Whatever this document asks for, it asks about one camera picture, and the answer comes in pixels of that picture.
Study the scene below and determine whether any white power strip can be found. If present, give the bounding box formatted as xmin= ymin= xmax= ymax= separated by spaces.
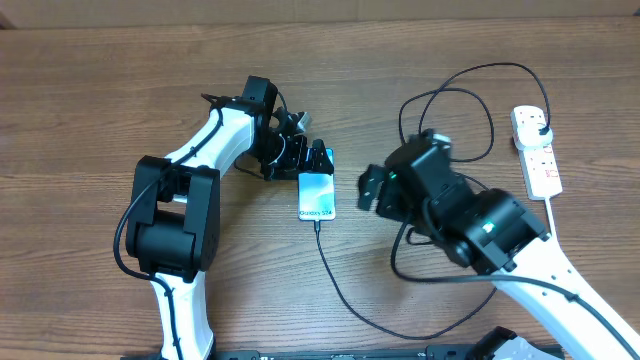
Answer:
xmin=510 ymin=105 xmax=563 ymax=200

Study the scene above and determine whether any white USB charger plug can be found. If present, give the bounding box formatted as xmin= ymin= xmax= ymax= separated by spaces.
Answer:
xmin=513 ymin=124 xmax=553 ymax=151

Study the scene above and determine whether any black mounting rail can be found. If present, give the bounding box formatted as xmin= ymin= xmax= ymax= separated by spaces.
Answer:
xmin=119 ymin=343 xmax=566 ymax=360

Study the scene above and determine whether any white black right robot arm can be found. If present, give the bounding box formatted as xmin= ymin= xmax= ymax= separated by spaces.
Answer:
xmin=358 ymin=130 xmax=639 ymax=359

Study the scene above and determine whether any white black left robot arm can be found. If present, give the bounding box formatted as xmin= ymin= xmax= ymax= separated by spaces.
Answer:
xmin=113 ymin=76 xmax=334 ymax=359

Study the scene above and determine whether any white power strip cord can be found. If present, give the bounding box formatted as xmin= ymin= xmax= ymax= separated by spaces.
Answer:
xmin=543 ymin=197 xmax=557 ymax=236

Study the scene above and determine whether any black USB charging cable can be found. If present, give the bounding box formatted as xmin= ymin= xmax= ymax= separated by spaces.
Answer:
xmin=313 ymin=62 xmax=553 ymax=342

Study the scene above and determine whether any blue Samsung Galaxy smartphone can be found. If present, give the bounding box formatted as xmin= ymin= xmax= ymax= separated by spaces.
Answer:
xmin=298 ymin=173 xmax=336 ymax=221

